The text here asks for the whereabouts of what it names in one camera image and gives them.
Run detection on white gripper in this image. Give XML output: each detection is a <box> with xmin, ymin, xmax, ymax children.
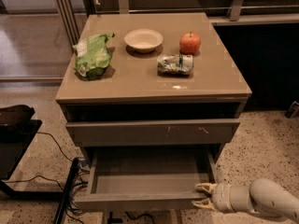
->
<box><xmin>192</xmin><ymin>183</ymin><xmax>242</xmax><ymax>213</ymax></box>

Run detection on metal railing frame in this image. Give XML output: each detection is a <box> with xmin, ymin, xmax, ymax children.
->
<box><xmin>55</xmin><ymin>0</ymin><xmax>299</xmax><ymax>43</ymax></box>

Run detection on red apple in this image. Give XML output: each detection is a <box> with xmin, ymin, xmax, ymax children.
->
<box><xmin>179</xmin><ymin>32</ymin><xmax>201</xmax><ymax>55</ymax></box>

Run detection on grey drawer cabinet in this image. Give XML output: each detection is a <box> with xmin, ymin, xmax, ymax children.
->
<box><xmin>56</xmin><ymin>13</ymin><xmax>251</xmax><ymax>158</ymax></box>

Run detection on crushed green white can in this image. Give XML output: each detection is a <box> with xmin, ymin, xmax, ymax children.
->
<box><xmin>157</xmin><ymin>54</ymin><xmax>193</xmax><ymax>76</ymax></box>

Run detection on grey top drawer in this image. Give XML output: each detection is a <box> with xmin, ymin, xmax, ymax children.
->
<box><xmin>66</xmin><ymin>119</ymin><xmax>239</xmax><ymax>147</ymax></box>

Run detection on white paper bowl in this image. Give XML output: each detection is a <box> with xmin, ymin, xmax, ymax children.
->
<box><xmin>124</xmin><ymin>29</ymin><xmax>164</xmax><ymax>53</ymax></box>

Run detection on black stand base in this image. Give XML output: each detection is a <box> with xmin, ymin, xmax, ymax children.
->
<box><xmin>0</xmin><ymin>105</ymin><xmax>62</xmax><ymax>202</ymax></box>

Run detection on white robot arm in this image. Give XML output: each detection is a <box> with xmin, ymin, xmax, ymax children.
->
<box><xmin>192</xmin><ymin>178</ymin><xmax>299</xmax><ymax>224</ymax></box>

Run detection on green chip bag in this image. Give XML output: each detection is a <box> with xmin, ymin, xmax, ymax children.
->
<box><xmin>73</xmin><ymin>33</ymin><xmax>115</xmax><ymax>80</ymax></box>

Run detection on black pole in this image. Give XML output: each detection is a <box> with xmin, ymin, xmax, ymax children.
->
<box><xmin>52</xmin><ymin>158</ymin><xmax>78</xmax><ymax>224</ymax></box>

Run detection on grey drawer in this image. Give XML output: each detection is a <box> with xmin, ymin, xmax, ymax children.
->
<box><xmin>66</xmin><ymin>119</ymin><xmax>239</xmax><ymax>147</ymax></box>
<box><xmin>75</xmin><ymin>147</ymin><xmax>217</xmax><ymax>212</ymax></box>

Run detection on black floor cables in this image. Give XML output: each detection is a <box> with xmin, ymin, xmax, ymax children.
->
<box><xmin>4</xmin><ymin>131</ymin><xmax>156</xmax><ymax>224</ymax></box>

